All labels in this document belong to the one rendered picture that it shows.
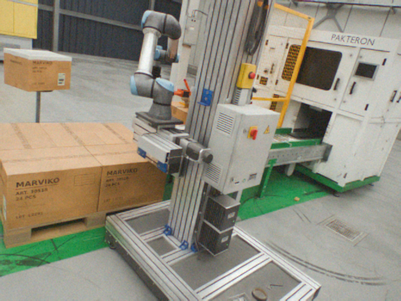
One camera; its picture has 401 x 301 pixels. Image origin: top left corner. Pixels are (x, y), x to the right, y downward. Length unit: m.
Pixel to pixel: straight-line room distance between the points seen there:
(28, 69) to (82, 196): 1.95
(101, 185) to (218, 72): 1.24
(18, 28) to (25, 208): 7.60
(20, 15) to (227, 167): 8.41
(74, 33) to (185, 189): 11.92
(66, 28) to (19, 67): 9.46
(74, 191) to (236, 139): 1.28
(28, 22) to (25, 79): 5.71
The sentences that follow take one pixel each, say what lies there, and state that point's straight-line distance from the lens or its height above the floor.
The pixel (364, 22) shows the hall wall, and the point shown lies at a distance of 11.37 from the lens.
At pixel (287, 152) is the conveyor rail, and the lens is 3.64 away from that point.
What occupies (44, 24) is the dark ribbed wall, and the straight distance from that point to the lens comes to 13.15.
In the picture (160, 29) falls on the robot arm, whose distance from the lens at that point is 2.04.
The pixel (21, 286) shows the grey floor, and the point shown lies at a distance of 2.22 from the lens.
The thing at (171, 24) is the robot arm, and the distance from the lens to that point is 2.04.
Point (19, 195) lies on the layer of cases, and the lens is 2.29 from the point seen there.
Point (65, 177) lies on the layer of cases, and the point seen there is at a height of 0.48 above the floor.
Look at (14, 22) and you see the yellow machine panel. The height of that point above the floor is 1.04.
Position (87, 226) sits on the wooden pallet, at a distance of 2.59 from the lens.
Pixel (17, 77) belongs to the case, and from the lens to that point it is 4.11.
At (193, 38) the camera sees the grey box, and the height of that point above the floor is 1.55.
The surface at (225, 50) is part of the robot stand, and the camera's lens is 1.77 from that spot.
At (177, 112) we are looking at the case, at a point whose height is 0.91.
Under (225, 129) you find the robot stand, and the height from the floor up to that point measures 1.11.
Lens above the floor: 1.53
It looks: 19 degrees down
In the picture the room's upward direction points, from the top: 12 degrees clockwise
